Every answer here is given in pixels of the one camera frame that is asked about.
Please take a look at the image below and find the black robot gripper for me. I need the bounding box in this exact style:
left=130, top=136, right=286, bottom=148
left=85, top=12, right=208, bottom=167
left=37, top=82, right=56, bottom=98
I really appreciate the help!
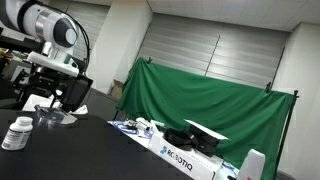
left=13, top=70, right=77, bottom=100

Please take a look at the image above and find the white pill bottle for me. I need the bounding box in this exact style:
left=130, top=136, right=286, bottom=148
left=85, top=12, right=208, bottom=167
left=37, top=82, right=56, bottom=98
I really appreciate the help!
left=1, top=116, right=33, bottom=151

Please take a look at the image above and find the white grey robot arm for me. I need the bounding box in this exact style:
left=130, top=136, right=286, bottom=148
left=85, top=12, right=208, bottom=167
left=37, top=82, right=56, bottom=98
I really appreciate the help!
left=0, top=0, right=85, bottom=78

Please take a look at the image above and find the clear plastic container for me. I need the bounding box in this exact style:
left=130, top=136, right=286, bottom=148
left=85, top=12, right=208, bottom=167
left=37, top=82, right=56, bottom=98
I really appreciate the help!
left=34, top=105, right=77, bottom=128

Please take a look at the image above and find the brown cardboard box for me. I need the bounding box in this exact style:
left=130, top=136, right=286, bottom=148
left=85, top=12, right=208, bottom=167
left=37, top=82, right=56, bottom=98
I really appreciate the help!
left=111, top=80, right=123, bottom=99

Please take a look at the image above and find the black open box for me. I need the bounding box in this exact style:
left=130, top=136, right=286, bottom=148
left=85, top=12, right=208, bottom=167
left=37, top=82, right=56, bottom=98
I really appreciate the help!
left=186, top=120, right=227, bottom=157

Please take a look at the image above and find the white Robotiq cardboard box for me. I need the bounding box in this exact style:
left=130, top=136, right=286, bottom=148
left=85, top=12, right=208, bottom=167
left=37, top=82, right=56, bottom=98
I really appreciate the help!
left=148, top=133, right=223, bottom=180

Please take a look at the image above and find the green backdrop cloth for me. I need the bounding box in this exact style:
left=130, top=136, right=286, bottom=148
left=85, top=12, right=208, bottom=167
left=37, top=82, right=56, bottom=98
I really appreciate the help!
left=116, top=58, right=294, bottom=180

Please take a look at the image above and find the black backdrop stand pole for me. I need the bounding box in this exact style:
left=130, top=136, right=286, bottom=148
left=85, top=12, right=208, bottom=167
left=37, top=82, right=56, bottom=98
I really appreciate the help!
left=273, top=90, right=299, bottom=180

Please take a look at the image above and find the blue coiled cable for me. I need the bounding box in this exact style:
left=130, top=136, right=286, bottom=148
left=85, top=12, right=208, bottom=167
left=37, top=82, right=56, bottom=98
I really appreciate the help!
left=111, top=120, right=140, bottom=136

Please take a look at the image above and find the black coiled strap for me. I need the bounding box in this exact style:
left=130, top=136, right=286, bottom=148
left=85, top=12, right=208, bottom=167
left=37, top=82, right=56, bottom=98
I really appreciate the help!
left=163, top=128, right=198, bottom=152

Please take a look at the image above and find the white camera stand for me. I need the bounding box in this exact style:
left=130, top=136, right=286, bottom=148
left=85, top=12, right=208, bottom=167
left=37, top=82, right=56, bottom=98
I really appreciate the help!
left=236, top=149, right=265, bottom=180

